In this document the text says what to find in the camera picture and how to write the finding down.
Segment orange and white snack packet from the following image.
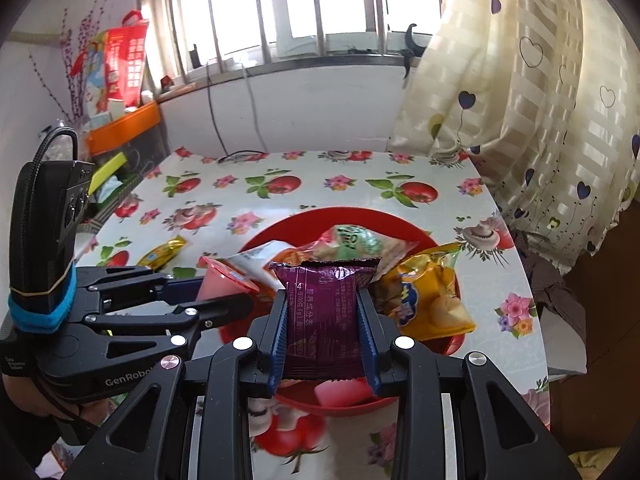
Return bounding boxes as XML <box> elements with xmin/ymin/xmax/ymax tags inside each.
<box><xmin>222</xmin><ymin>240</ymin><xmax>301</xmax><ymax>293</ymax></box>

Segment wooden cabinet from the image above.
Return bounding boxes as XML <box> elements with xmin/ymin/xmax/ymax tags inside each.
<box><xmin>550</xmin><ymin>210</ymin><xmax>640</xmax><ymax>456</ymax></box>

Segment white cable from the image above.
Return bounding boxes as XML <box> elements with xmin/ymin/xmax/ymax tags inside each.
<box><xmin>240</xmin><ymin>65</ymin><xmax>268</xmax><ymax>153</ymax></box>

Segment black hook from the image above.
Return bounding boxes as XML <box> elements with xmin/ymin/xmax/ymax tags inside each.
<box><xmin>402</xmin><ymin>22</ymin><xmax>426</xmax><ymax>81</ymax></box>

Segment striped cardboard box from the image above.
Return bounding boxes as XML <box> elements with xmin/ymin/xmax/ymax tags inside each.
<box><xmin>90</xmin><ymin>172</ymin><xmax>143</xmax><ymax>221</ymax></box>

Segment fruit print tablecloth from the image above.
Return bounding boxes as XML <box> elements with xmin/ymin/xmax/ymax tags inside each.
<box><xmin>75</xmin><ymin>146</ymin><xmax>551</xmax><ymax>480</ymax></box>

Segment green and white snack packet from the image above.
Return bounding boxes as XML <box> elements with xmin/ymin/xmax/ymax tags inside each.
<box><xmin>300</xmin><ymin>224</ymin><xmax>418</xmax><ymax>281</ymax></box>

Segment white cloth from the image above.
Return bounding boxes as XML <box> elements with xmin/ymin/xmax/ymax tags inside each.
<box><xmin>540</xmin><ymin>305</ymin><xmax>588</xmax><ymax>376</ymax></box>

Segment yellow cloth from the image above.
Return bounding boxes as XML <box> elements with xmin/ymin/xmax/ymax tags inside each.
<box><xmin>570</xmin><ymin>447</ymin><xmax>626</xmax><ymax>480</ymax></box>

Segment brown cloth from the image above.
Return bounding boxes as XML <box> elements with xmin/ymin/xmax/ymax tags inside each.
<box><xmin>515</xmin><ymin>230</ymin><xmax>588</xmax><ymax>341</ymax></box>

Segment orange lidded storage bin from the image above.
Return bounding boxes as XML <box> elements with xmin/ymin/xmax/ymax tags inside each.
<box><xmin>85</xmin><ymin>101</ymin><xmax>168</xmax><ymax>171</ymax></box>

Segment yellow chips bag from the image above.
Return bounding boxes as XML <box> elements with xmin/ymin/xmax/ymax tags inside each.
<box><xmin>372</xmin><ymin>242</ymin><xmax>476</xmax><ymax>343</ymax></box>

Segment cream heart print curtain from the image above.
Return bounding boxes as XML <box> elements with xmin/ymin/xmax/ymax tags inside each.
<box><xmin>387</xmin><ymin>0</ymin><xmax>640</xmax><ymax>276</ymax></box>

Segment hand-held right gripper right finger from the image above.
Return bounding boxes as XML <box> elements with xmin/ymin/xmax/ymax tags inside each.
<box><xmin>352</xmin><ymin>290</ymin><xmax>583</xmax><ymax>480</ymax></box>

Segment black braided cable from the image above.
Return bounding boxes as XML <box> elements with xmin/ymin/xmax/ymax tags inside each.
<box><xmin>32</xmin><ymin>127</ymin><xmax>81</xmax><ymax>166</ymax></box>

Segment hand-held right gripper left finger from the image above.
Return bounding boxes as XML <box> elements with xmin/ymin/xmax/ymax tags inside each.
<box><xmin>62</xmin><ymin>287</ymin><xmax>296</xmax><ymax>480</ymax></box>

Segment window with metal bars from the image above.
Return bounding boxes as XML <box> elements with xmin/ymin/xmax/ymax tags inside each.
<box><xmin>135</xmin><ymin>0</ymin><xmax>446</xmax><ymax>86</ymax></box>

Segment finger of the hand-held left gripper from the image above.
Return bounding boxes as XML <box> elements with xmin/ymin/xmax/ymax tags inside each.
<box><xmin>80</xmin><ymin>294</ymin><xmax>256</xmax><ymax>358</ymax></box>
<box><xmin>75</xmin><ymin>265</ymin><xmax>206</xmax><ymax>313</ymax></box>

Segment pink jelly cup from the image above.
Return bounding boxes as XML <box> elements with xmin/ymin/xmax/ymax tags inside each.
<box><xmin>196</xmin><ymin>255</ymin><xmax>261</xmax><ymax>306</ymax></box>
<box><xmin>314</xmin><ymin>379</ymin><xmax>373</xmax><ymax>408</ymax></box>

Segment gold snack bar wrapper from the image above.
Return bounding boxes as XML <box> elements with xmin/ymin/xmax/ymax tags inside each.
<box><xmin>136</xmin><ymin>235</ymin><xmax>190</xmax><ymax>270</ymax></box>

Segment red gift bag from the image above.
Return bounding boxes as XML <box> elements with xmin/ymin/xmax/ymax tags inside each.
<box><xmin>70</xmin><ymin>10</ymin><xmax>150</xmax><ymax>116</ymax></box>

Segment pink blossom branches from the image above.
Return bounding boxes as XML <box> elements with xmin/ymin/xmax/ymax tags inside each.
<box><xmin>27</xmin><ymin>0</ymin><xmax>108</xmax><ymax>126</ymax></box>

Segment red bowl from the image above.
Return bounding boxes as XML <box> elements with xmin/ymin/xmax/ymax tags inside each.
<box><xmin>219</xmin><ymin>206</ymin><xmax>466</xmax><ymax>417</ymax></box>

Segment purple snack packet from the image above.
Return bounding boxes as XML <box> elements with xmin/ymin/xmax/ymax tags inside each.
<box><xmin>269</xmin><ymin>257</ymin><xmax>383</xmax><ymax>381</ymax></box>

